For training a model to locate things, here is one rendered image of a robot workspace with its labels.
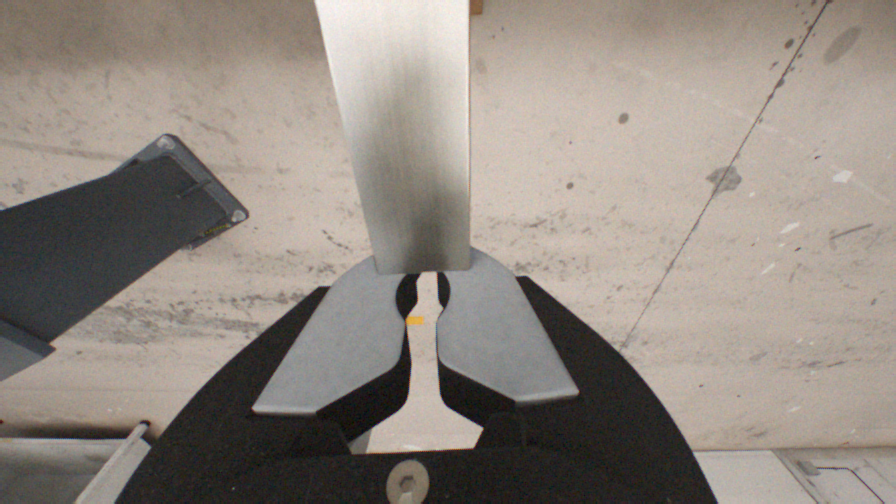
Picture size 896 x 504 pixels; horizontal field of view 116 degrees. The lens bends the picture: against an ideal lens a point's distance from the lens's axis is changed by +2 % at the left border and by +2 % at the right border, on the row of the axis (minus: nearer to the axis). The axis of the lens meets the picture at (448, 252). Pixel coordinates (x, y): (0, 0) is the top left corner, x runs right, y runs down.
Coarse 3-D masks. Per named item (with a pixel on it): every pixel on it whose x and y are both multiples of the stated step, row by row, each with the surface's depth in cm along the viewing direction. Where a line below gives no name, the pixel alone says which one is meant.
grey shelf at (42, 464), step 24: (0, 456) 166; (24, 456) 166; (48, 456) 167; (72, 456) 168; (96, 456) 169; (120, 456) 158; (144, 456) 171; (0, 480) 171; (24, 480) 178; (48, 480) 179; (72, 480) 180; (96, 480) 147; (120, 480) 158
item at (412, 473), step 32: (512, 416) 5; (320, 448) 5; (480, 448) 4; (512, 448) 4; (544, 448) 4; (256, 480) 4; (288, 480) 4; (320, 480) 4; (352, 480) 4; (384, 480) 4; (416, 480) 4; (448, 480) 4; (480, 480) 4; (512, 480) 4; (544, 480) 4; (576, 480) 4; (608, 480) 4
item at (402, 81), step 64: (320, 0) 5; (384, 0) 5; (448, 0) 5; (384, 64) 6; (448, 64) 6; (384, 128) 7; (448, 128) 7; (384, 192) 7; (448, 192) 8; (384, 256) 9; (448, 256) 9
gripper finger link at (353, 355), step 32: (352, 288) 8; (384, 288) 8; (416, 288) 10; (320, 320) 7; (352, 320) 7; (384, 320) 7; (288, 352) 7; (320, 352) 6; (352, 352) 6; (384, 352) 6; (288, 384) 6; (320, 384) 6; (352, 384) 6; (384, 384) 6; (288, 416) 5; (320, 416) 5; (352, 416) 6; (384, 416) 7; (352, 448) 7
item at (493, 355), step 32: (480, 256) 10; (448, 288) 9; (480, 288) 8; (512, 288) 8; (448, 320) 7; (480, 320) 7; (512, 320) 7; (448, 352) 6; (480, 352) 6; (512, 352) 6; (544, 352) 6; (448, 384) 6; (480, 384) 6; (512, 384) 6; (544, 384) 6; (480, 416) 6
